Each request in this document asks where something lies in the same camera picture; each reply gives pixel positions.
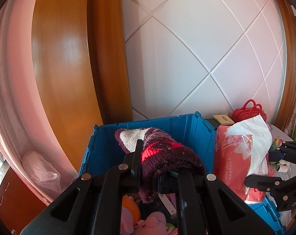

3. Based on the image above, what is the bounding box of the small white paper roll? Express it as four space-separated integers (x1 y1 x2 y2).
276 164 289 173

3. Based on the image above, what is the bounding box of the dark maroon knitted hat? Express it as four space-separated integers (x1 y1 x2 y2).
115 127 205 203

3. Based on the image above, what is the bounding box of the pink tissue pack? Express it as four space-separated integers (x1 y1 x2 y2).
213 115 272 204

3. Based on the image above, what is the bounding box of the pink pig plush orange hood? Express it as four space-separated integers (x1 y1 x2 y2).
120 195 141 234

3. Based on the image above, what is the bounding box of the white silver carton box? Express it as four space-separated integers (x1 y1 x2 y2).
158 194 177 219

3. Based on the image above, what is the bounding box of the person's right hand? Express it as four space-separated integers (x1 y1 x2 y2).
291 209 296 219

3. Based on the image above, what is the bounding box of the blue plastic storage crate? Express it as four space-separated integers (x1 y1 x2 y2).
79 113 286 234

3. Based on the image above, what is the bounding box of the pink pig plush in crate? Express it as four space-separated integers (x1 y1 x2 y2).
133 212 175 235

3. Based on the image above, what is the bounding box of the green plush toy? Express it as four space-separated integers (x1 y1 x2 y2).
270 138 283 151

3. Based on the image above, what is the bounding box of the pink plastic bag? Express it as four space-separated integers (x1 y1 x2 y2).
22 151 62 199

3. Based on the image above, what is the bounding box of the red toy suitcase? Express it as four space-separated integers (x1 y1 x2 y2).
231 99 267 123

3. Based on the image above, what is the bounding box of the small beige box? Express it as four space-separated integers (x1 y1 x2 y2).
213 114 235 126

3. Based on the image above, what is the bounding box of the black gift box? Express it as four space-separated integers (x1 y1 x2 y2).
204 117 235 131

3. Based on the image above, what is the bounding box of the dark red wooden cabinet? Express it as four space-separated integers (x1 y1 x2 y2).
0 168 46 234

